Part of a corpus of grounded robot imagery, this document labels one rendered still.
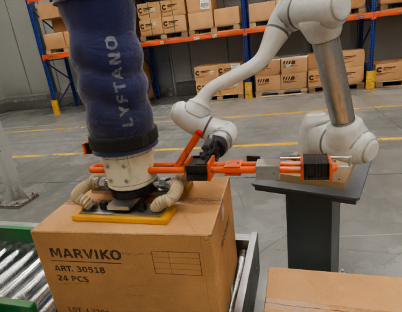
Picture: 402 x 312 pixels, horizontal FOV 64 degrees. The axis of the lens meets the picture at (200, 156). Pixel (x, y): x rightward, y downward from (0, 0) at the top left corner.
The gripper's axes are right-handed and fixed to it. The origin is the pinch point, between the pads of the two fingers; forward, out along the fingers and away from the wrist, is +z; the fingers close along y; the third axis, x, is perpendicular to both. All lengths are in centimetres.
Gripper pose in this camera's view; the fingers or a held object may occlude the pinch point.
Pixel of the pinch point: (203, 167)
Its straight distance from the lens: 103.8
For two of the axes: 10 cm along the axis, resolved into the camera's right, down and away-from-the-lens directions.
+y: 1.3, 9.3, 3.5
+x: -9.5, 0.2, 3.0
